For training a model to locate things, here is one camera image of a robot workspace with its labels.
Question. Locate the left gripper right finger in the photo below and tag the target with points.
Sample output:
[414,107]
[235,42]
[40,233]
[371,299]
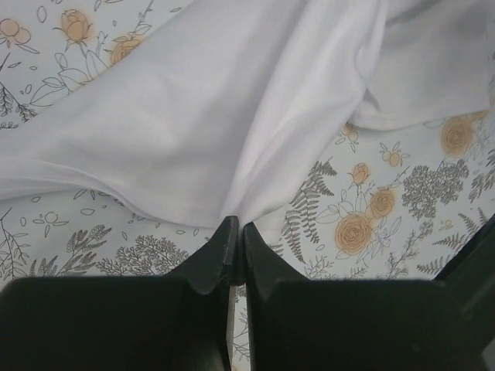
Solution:
[299,324]

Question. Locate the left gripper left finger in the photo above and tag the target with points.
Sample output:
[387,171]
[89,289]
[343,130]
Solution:
[175,321]

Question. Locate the white t shirt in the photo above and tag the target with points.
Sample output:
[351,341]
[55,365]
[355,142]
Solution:
[223,110]

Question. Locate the floral patterned table mat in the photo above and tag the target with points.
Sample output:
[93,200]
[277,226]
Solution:
[364,209]

